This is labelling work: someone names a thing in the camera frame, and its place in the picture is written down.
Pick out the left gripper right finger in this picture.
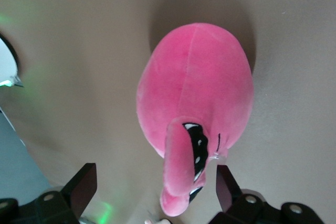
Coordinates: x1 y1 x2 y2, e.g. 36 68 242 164
214 165 324 224

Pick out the hot pink round plush toy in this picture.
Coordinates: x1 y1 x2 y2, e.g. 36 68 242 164
135 23 255 218

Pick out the brown table cover mat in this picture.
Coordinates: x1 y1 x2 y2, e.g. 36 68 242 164
0 0 336 224

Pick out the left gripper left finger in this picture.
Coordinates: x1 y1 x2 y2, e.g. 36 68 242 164
0 163 98 224

